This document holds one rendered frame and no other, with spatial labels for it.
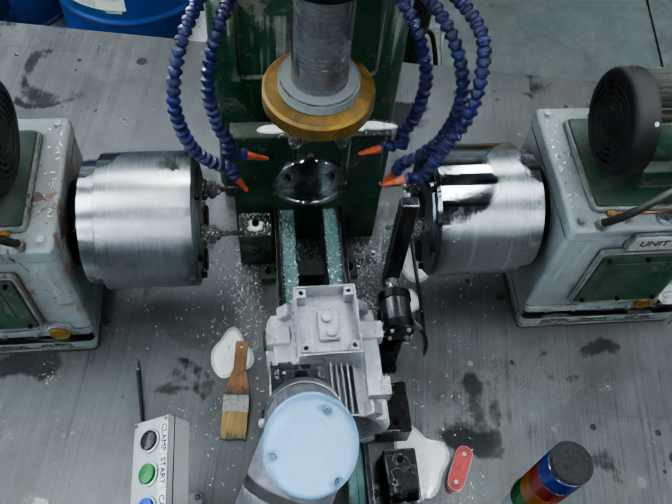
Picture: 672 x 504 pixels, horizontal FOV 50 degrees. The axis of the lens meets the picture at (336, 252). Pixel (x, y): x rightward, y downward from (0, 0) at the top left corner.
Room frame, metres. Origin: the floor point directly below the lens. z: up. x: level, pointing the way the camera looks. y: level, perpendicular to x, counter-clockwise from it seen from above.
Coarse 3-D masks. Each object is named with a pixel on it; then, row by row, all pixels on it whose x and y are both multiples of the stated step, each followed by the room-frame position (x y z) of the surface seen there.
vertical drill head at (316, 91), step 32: (320, 32) 0.78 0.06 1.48; (352, 32) 0.82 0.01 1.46; (288, 64) 0.84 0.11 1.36; (320, 64) 0.78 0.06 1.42; (352, 64) 0.86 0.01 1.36; (288, 96) 0.78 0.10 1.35; (320, 96) 0.78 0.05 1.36; (352, 96) 0.80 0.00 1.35; (288, 128) 0.75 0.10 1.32; (320, 128) 0.74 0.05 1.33; (352, 128) 0.76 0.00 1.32
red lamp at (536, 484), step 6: (534, 468) 0.32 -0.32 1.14; (534, 474) 0.31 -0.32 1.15; (534, 480) 0.31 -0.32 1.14; (540, 480) 0.30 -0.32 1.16; (534, 486) 0.30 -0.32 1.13; (540, 486) 0.30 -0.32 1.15; (534, 492) 0.30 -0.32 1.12; (540, 492) 0.29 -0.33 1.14; (546, 492) 0.29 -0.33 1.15; (552, 492) 0.29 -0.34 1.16; (540, 498) 0.29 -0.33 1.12; (546, 498) 0.29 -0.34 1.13; (552, 498) 0.29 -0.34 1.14; (558, 498) 0.29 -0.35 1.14; (564, 498) 0.29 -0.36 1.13
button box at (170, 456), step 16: (144, 432) 0.33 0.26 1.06; (160, 432) 0.33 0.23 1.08; (176, 432) 0.34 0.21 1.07; (160, 448) 0.31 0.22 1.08; (176, 448) 0.31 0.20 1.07; (144, 464) 0.28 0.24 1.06; (160, 464) 0.28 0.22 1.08; (176, 464) 0.29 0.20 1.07; (160, 480) 0.26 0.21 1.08; (176, 480) 0.27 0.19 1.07; (144, 496) 0.24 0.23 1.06; (160, 496) 0.24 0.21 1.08; (176, 496) 0.24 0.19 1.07
